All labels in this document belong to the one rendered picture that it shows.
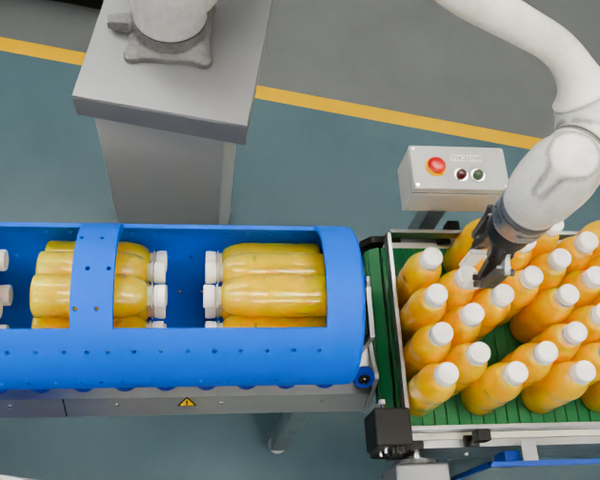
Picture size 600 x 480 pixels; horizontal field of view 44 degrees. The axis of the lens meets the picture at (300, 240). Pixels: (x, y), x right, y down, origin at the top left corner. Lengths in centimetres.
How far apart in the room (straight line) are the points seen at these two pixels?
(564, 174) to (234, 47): 84
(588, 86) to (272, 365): 65
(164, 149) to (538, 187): 97
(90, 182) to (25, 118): 35
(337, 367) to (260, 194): 148
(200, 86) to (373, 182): 130
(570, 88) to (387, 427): 67
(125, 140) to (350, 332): 81
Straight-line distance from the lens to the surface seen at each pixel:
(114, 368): 124
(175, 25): 153
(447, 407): 155
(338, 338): 122
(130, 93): 157
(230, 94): 156
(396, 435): 140
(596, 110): 116
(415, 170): 150
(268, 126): 282
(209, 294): 124
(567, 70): 116
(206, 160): 178
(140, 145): 178
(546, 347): 142
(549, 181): 106
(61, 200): 268
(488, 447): 158
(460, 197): 154
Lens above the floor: 234
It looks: 64 degrees down
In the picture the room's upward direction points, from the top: 17 degrees clockwise
